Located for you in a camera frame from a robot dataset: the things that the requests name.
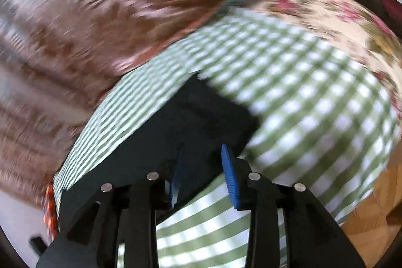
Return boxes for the black pants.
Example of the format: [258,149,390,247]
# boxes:
[59,75,257,232]

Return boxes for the green checkered bed sheet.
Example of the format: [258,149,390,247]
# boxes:
[51,7,400,268]

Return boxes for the colourful patchwork pillow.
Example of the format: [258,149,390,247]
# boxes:
[43,182,59,242]

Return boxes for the floral cream quilt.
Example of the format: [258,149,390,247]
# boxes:
[241,0,401,112]

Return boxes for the brown floral curtain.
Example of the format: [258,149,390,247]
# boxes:
[1,0,225,206]

